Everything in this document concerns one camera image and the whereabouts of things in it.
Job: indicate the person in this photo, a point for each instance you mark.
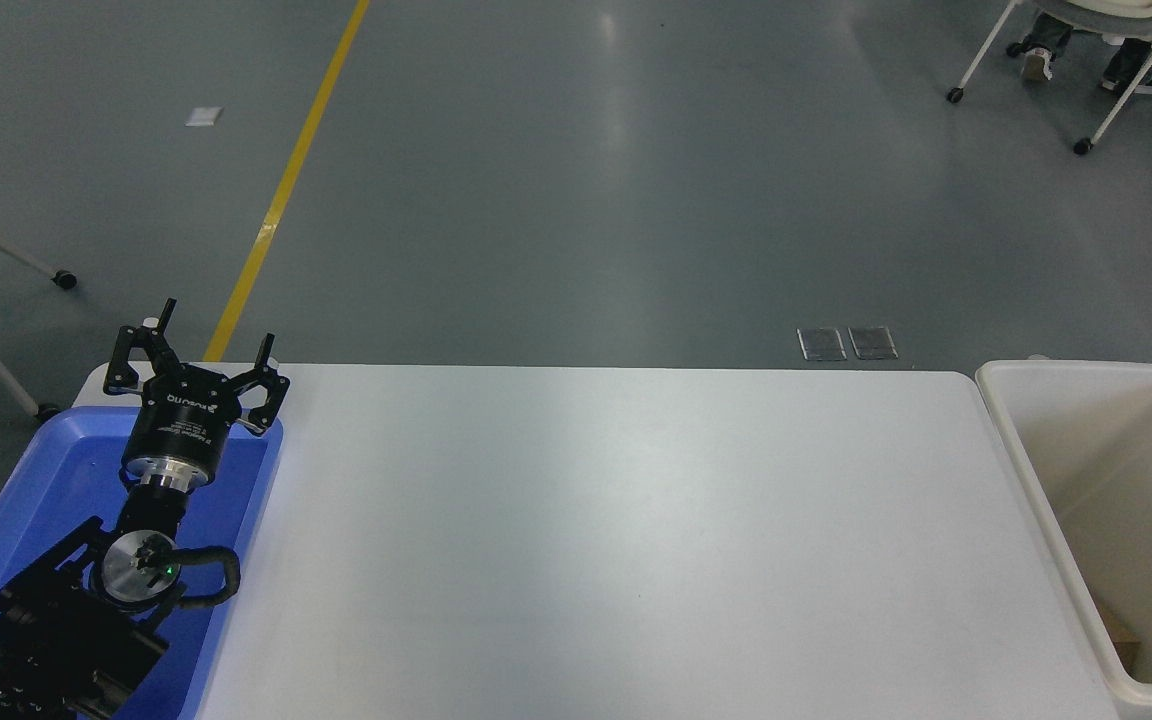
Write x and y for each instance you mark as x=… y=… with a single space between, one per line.
x=1041 y=50

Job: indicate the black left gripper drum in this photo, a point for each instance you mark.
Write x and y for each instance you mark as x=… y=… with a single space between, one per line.
x=181 y=425

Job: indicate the white paper scrap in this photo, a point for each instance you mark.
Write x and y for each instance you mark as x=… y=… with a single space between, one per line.
x=203 y=117

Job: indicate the large pale plastic bin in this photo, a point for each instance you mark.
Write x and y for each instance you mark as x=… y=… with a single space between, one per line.
x=1036 y=440

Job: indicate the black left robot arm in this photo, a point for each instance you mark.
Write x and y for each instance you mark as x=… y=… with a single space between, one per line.
x=56 y=620

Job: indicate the white wheeled chair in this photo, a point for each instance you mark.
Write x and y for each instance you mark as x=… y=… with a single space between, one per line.
x=1131 y=85

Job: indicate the grey floor plate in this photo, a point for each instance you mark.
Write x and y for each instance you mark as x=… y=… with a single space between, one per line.
x=873 y=342
x=822 y=344

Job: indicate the grey wheeled frame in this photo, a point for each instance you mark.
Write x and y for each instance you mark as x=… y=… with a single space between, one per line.
x=6 y=250

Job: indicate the blue plastic tray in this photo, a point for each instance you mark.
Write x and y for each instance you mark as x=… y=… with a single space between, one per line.
x=46 y=470

